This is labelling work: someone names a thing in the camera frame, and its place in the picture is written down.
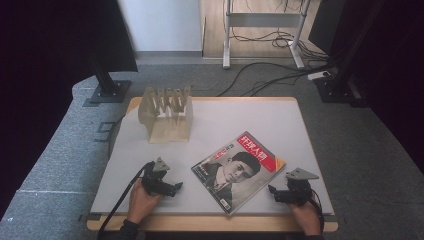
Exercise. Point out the white table mat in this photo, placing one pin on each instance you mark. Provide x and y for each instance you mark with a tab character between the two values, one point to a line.
233	123

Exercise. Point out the white power strip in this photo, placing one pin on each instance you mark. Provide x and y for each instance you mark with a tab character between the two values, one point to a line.
318	75

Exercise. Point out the white metal desk frame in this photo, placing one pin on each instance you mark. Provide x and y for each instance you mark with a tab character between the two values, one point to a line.
263	20

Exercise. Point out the person's left hand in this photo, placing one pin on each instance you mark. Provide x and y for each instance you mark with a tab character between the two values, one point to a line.
141	203

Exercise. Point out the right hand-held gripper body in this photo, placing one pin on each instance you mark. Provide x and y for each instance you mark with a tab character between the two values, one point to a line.
298	190

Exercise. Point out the black curtain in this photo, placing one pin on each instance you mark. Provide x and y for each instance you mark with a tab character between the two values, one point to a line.
50	50
396	66

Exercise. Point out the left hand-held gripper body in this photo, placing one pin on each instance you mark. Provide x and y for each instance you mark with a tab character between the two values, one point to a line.
154	178

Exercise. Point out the wooden file rack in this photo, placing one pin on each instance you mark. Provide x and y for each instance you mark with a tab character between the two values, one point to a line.
166	115

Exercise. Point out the person's right hand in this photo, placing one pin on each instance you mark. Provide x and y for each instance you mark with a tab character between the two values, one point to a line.
305	215

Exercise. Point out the dark flat panel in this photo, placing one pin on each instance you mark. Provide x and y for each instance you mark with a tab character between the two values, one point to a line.
328	25

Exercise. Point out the magazine with portrait cover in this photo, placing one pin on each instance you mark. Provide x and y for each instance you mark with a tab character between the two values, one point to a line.
238	173

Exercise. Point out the black metal stand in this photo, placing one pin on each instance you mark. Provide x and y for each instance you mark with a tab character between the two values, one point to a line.
335	89
110	90

